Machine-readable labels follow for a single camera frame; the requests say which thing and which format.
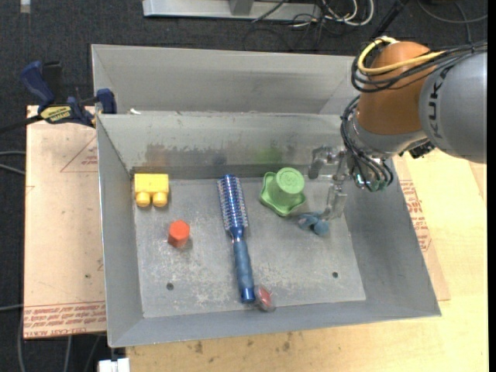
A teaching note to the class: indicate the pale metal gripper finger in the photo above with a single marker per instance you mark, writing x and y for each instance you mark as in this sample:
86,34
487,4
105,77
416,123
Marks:
337,202
317,163

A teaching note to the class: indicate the small blue-grey soft toy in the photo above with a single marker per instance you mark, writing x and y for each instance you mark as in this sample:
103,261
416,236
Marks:
318,227

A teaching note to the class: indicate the green star-rimmed cup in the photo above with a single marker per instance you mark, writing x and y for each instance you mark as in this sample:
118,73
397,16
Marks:
284,192

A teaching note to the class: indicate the grey metal bin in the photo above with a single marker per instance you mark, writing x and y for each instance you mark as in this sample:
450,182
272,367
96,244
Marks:
302,277

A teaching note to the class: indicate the blue round hairbrush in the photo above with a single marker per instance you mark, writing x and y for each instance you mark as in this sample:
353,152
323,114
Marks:
234,207

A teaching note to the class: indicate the red disc in clear wrapper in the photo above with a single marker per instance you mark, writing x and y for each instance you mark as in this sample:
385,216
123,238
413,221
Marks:
264,297

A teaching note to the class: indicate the orange hexagonal block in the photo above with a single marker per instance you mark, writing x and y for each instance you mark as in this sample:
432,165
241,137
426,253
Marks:
178,233

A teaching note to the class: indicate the yellow toy building brick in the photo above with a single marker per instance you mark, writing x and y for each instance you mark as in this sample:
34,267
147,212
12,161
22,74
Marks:
151,186

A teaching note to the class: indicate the brown cardboard board red print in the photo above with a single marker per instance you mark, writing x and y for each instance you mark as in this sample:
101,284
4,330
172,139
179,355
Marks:
58,227

